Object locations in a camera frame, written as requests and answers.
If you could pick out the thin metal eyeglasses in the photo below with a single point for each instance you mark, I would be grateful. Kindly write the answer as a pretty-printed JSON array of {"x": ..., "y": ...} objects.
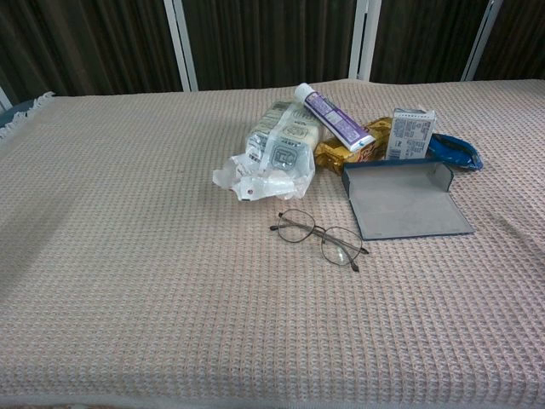
[{"x": 296, "y": 228}]

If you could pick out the dark blue glasses case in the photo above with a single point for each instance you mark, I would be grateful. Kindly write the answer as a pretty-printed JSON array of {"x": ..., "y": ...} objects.
[{"x": 404, "y": 204}]

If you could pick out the clear plastic food bag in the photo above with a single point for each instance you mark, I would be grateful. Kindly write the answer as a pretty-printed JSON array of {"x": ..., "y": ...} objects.
[{"x": 277, "y": 145}]

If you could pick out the gold foil snack wrapper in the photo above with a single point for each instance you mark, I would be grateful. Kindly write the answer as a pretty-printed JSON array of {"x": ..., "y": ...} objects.
[{"x": 330, "y": 155}]

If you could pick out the white purple toothpaste tube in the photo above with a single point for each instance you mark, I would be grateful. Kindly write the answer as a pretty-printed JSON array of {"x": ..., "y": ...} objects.
[{"x": 336, "y": 119}]

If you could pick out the beige waffle weave blanket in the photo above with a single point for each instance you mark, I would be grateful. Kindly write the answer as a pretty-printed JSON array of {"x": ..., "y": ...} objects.
[{"x": 127, "y": 255}]

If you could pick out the small white printed carton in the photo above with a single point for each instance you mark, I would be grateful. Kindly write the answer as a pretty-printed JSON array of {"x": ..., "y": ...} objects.
[{"x": 411, "y": 134}]

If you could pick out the blue snack packet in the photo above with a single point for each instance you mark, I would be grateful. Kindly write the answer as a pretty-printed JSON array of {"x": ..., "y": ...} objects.
[{"x": 451, "y": 149}]

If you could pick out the white partition frame post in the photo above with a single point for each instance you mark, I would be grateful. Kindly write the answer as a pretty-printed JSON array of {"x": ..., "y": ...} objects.
[
  {"x": 362, "y": 42},
  {"x": 184, "y": 51},
  {"x": 3, "y": 99},
  {"x": 481, "y": 38}
]

